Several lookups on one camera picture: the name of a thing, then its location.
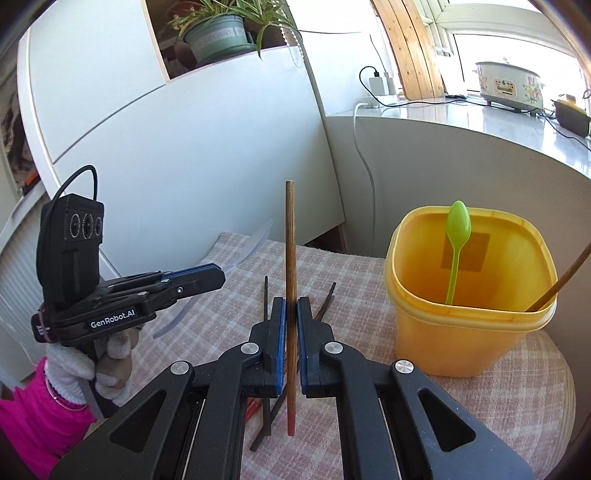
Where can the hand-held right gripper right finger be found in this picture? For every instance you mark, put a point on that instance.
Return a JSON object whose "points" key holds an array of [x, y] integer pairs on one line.
{"points": [[302, 350]]}

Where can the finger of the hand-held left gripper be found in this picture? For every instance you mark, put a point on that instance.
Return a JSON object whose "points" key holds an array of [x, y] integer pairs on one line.
{"points": [[203, 280], [138, 278]]}

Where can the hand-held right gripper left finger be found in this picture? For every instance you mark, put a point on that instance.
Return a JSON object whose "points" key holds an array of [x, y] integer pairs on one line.
{"points": [[278, 350]]}

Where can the red-tipped wooden chopstick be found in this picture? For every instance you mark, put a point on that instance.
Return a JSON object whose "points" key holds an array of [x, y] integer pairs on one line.
{"points": [[290, 240]]}

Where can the yellow plastic container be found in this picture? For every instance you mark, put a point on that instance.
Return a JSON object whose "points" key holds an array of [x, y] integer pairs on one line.
{"points": [[461, 341]]}

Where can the person's left hand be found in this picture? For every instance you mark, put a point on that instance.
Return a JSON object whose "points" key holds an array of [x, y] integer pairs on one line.
{"points": [[69, 369]]}

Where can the dark chopstick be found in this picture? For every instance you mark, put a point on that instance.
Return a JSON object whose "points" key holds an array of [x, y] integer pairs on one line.
{"points": [[266, 300], [325, 302]]}

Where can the plaid cloth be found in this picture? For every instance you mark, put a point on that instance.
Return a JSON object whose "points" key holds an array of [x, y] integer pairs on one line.
{"points": [[360, 295]]}

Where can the white cabinet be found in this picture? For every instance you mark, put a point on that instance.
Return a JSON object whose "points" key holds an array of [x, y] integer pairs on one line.
{"points": [[184, 138]]}

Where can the green plastic spoon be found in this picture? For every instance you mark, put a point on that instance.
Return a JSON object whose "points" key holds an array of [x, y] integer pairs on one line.
{"points": [[459, 221]]}

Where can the grey-green plant pot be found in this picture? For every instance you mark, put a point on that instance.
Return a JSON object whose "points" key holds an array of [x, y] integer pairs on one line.
{"points": [[217, 39]]}

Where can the white power strip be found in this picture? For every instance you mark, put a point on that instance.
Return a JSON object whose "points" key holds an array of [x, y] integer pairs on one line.
{"points": [[374, 102]]}

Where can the white power adapter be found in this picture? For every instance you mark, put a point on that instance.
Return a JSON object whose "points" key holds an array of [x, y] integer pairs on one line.
{"points": [[391, 86], [377, 85]]}

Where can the brown wooden chopstick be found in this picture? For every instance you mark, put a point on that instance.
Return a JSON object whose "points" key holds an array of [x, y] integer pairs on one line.
{"points": [[561, 284]]}

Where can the green leafy plant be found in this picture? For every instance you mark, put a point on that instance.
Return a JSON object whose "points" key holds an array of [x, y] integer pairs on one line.
{"points": [[249, 9]]}

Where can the white windowsill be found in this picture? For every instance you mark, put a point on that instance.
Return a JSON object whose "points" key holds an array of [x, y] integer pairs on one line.
{"points": [[461, 122]]}

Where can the wooden board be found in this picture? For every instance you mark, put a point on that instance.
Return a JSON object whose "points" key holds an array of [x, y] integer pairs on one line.
{"points": [[411, 50]]}

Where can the white floral slow cooker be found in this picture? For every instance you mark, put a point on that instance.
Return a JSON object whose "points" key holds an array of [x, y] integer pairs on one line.
{"points": [[508, 85]]}

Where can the brown clay pot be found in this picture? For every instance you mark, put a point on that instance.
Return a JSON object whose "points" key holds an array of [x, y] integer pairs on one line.
{"points": [[572, 117]]}

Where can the white window frame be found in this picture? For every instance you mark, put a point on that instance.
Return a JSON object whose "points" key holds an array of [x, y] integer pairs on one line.
{"points": [[443, 27]]}

